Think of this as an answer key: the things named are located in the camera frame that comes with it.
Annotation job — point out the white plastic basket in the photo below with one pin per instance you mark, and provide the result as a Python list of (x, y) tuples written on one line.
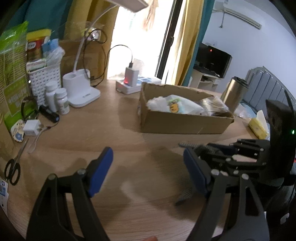
[(40, 77)]

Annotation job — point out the green paper cup package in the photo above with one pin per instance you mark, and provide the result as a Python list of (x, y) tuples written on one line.
[(14, 78)]

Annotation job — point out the wall air conditioner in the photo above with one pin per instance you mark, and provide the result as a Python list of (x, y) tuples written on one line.
[(241, 10)]

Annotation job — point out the teal left curtain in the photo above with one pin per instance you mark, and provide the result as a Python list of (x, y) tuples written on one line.
[(51, 14)]

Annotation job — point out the cartoon duck tissue pack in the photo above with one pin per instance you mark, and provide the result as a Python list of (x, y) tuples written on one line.
[(181, 105)]

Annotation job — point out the white desk cabinet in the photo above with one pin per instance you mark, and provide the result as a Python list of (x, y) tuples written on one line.
[(204, 81)]

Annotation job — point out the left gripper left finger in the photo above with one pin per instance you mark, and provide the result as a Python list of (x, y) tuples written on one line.
[(50, 219)]

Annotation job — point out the white desk lamp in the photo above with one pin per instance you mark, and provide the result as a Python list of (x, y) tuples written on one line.
[(88, 33)]

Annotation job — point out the white pill bottle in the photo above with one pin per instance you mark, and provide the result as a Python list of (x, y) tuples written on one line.
[(50, 89), (62, 101)]

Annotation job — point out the bag of cotton swabs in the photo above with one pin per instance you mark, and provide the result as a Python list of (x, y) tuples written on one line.
[(214, 106)]

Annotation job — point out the brown cardboard carton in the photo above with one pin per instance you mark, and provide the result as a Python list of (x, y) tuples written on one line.
[(92, 58)]

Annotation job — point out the black small flashlight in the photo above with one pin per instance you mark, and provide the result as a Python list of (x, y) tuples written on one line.
[(47, 113)]

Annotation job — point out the grey bed headboard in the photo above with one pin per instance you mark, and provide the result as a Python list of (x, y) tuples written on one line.
[(264, 85)]

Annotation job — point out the yellow tissue pack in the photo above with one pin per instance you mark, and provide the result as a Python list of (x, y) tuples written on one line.
[(259, 126)]

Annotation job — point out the steel travel mug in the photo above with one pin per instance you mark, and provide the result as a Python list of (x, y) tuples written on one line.
[(234, 93)]

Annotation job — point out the black monitor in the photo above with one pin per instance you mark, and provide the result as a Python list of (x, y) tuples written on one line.
[(212, 61)]

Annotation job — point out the white textured cloth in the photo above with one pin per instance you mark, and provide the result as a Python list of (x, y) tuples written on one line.
[(158, 104)]

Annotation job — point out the white power strip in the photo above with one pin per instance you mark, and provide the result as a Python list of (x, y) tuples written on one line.
[(122, 87)]

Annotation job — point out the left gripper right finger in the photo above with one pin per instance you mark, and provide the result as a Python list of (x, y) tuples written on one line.
[(232, 210)]

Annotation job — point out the white usb charger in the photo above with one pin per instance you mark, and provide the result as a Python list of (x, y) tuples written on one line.
[(131, 76)]

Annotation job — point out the white small power adapter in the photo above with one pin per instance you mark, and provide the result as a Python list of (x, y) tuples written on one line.
[(32, 127)]

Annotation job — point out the brown cardboard box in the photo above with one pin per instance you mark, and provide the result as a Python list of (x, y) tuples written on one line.
[(177, 123)]

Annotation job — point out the yellow right curtain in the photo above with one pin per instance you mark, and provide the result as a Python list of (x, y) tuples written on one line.
[(190, 26)]

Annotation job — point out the black scissors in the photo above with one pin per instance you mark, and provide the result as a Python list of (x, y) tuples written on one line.
[(12, 169)]

